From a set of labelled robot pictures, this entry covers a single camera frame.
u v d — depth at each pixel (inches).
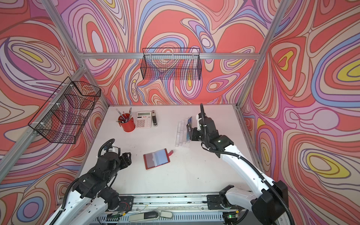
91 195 19.6
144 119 42.5
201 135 24.9
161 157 35.2
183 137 36.8
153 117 41.3
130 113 37.9
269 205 17.3
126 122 36.8
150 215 26.1
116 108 48.9
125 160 26.0
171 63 38.5
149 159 35.0
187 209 28.8
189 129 31.6
